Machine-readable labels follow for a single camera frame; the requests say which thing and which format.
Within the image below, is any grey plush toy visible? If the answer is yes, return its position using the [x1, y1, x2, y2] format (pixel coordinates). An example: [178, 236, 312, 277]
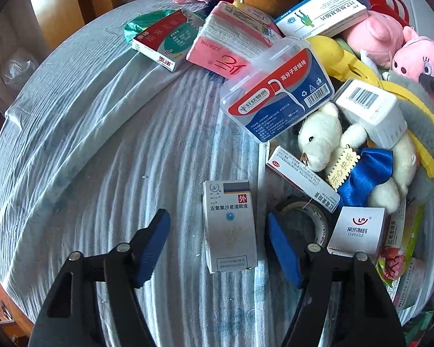
[383, 70, 434, 203]

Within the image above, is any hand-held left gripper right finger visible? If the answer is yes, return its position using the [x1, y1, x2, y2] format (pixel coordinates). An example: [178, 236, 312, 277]
[268, 213, 407, 347]

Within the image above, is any narrow white red medicine box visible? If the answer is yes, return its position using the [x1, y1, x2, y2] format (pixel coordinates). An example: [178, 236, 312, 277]
[266, 145, 341, 213]

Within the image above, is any large pink tissue pack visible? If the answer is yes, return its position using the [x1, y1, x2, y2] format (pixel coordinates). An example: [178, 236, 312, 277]
[186, 1, 284, 79]

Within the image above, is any white barcode box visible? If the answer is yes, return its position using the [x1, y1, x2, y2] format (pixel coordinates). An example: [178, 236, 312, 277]
[334, 78, 409, 149]

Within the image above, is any white box red logo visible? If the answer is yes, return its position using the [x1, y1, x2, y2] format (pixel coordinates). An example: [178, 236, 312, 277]
[326, 206, 386, 257]

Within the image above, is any green foil bag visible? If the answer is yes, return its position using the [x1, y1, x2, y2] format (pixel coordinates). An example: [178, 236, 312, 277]
[123, 12, 170, 44]

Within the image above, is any wooden chair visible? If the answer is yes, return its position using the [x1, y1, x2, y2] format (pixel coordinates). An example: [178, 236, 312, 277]
[25, 0, 124, 55]

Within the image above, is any red plastic case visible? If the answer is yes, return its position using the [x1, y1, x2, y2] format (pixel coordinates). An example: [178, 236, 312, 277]
[354, 0, 411, 26]

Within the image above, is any green pink snack packet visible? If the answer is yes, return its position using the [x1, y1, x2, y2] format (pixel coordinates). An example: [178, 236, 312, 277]
[376, 202, 425, 286]

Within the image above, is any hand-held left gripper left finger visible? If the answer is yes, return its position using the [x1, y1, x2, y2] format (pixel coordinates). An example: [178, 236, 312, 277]
[28, 208, 171, 347]

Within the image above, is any striped blue white tablecloth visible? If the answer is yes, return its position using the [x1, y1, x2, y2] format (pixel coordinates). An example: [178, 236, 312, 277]
[0, 0, 434, 333]

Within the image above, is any white teddy bear blue ribbon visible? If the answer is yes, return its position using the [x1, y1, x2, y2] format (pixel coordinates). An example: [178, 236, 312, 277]
[297, 101, 420, 215]

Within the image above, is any yellow snowball clamp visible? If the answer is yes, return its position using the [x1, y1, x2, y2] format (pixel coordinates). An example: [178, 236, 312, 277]
[307, 35, 434, 178]

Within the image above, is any clear plastic floss pick box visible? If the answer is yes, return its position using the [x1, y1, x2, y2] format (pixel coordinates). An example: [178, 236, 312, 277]
[220, 38, 335, 143]

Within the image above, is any silver eye drop box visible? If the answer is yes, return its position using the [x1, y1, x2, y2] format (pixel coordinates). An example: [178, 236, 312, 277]
[203, 180, 258, 273]

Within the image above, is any large pink pig plush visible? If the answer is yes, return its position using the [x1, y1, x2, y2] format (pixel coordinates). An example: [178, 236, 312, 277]
[342, 9, 416, 69]

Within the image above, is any clear tape roll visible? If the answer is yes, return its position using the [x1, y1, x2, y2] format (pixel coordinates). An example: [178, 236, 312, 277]
[275, 197, 330, 246]

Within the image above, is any pink plush with big eyes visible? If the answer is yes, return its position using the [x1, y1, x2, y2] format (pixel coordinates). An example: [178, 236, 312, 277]
[391, 27, 434, 84]

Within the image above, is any white blue medicine box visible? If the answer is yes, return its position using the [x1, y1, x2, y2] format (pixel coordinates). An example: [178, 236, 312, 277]
[274, 0, 369, 40]

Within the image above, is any clear plastic bag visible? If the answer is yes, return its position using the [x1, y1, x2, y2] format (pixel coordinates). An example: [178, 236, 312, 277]
[2, 49, 40, 87]

